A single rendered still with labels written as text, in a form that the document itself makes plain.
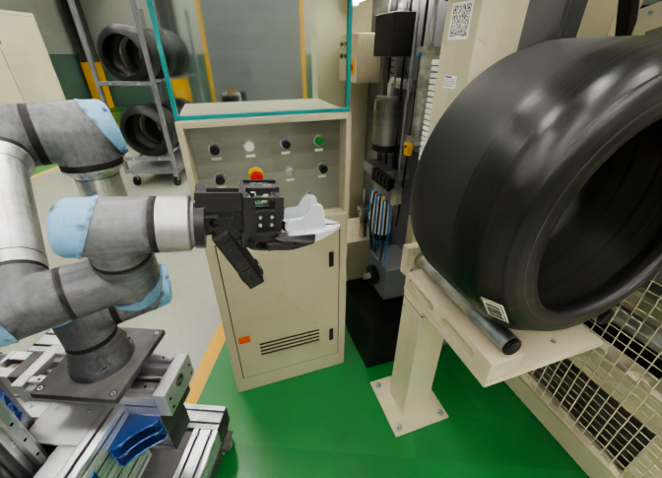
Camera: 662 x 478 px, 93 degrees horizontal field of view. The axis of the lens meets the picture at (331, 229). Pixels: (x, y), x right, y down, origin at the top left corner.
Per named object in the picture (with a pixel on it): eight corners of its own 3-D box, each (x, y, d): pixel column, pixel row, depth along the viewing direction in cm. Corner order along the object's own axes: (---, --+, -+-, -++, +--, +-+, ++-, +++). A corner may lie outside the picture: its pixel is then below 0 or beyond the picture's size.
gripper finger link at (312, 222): (350, 206, 46) (288, 208, 43) (344, 241, 49) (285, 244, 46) (343, 198, 48) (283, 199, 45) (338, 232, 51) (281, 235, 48)
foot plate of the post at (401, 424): (369, 382, 157) (370, 380, 156) (417, 368, 165) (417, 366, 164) (395, 437, 135) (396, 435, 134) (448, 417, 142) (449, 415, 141)
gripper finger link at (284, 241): (318, 239, 45) (255, 242, 42) (317, 247, 46) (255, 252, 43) (309, 224, 49) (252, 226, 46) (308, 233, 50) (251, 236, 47)
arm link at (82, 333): (60, 329, 82) (35, 289, 75) (119, 307, 89) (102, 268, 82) (61, 360, 74) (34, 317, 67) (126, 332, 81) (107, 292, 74)
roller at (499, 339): (417, 253, 94) (430, 250, 95) (415, 266, 96) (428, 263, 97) (508, 343, 65) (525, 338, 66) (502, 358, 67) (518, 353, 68)
